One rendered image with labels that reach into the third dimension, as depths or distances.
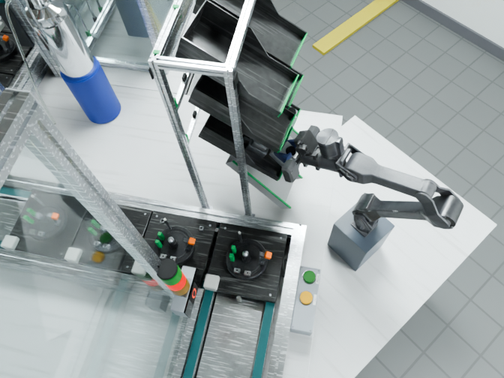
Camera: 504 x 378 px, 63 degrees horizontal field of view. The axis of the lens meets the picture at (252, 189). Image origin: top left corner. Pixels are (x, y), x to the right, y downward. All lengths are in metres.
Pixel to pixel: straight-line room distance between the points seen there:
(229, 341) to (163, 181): 0.69
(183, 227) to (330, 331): 0.61
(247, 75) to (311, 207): 0.73
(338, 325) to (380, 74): 2.17
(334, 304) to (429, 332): 1.05
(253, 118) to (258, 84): 0.15
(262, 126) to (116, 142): 0.89
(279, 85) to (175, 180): 0.79
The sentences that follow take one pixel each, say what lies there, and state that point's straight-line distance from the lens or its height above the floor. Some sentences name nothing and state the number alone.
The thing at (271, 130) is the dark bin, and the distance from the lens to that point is 1.17.
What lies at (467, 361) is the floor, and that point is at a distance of 2.53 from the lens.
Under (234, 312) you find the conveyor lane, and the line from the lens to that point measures 1.43.
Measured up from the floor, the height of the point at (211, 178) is 0.86.
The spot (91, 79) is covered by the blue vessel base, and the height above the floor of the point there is 1.12.
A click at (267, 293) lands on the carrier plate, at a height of 0.97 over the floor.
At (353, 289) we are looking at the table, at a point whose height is 0.86.
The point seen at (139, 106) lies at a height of 0.86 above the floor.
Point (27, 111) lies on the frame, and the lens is 0.51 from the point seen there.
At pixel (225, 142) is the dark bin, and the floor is 1.32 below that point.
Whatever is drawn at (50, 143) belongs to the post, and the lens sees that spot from 0.54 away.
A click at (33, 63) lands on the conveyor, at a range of 2.23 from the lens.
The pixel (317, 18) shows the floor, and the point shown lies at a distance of 3.63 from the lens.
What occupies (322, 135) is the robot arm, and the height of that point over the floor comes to 1.42.
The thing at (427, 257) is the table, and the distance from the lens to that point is 1.63.
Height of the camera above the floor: 2.32
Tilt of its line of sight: 62 degrees down
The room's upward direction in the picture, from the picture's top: 6 degrees counter-clockwise
